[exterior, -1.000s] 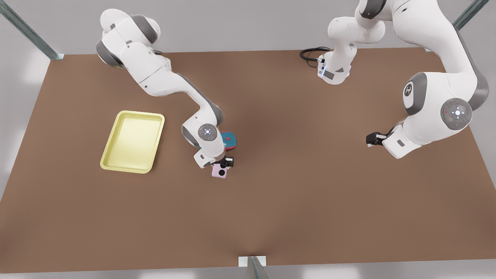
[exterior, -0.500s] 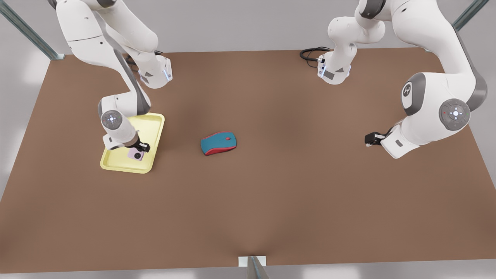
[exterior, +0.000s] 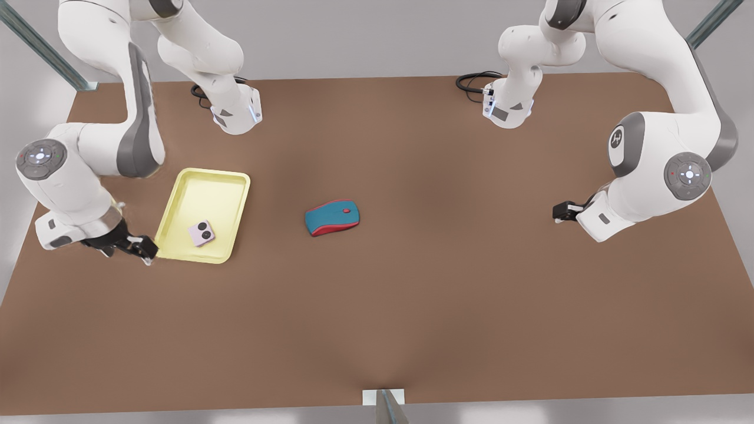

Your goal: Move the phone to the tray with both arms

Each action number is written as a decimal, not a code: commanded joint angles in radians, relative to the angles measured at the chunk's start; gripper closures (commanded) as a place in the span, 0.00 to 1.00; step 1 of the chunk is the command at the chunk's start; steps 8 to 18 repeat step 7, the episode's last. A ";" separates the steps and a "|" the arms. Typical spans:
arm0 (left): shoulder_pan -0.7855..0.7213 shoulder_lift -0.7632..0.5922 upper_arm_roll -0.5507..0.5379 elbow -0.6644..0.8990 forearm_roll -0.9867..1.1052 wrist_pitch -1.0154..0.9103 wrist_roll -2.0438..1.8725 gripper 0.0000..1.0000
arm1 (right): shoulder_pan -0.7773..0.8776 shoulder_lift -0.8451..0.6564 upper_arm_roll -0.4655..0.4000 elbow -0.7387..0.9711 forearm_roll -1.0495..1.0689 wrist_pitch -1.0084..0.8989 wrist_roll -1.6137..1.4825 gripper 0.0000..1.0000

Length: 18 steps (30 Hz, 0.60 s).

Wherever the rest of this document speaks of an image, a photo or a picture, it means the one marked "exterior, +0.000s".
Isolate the yellow rectangular tray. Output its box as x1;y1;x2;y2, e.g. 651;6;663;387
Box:
154;168;251;264

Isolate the teal and red computer mouse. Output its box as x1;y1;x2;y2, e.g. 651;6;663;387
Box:
305;200;361;237

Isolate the pink phone with dual camera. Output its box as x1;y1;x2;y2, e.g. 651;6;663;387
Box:
188;220;216;247

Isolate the black cable loop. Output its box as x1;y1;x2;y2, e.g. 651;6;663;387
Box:
190;75;249;110
455;71;504;105

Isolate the silver frame post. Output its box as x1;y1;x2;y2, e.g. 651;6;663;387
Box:
0;0;99;92
362;389;409;424
685;0;744;49

